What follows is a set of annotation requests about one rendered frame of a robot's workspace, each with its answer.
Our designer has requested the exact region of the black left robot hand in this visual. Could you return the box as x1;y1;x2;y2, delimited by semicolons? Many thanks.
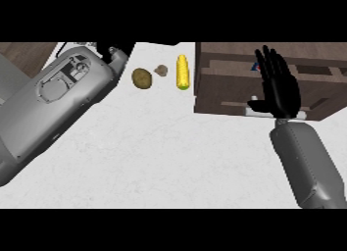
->
96;42;138;61

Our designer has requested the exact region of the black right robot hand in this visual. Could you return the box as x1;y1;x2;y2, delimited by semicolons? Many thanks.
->
245;44;303;120

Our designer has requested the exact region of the brown wooden drawer front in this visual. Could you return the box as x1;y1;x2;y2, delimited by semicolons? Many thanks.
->
194;73;347;123

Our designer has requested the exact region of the brown potato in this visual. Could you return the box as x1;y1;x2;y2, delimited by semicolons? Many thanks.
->
130;67;155;90

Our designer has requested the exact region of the small brown lumpy vegetable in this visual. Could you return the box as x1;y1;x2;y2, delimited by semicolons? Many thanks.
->
154;64;172;77

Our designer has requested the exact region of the yellow corn cob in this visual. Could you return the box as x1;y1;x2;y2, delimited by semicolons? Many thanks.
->
174;54;191;91

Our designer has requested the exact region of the pale drawer handle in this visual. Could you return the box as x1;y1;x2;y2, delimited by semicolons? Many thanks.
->
244;107;309;120

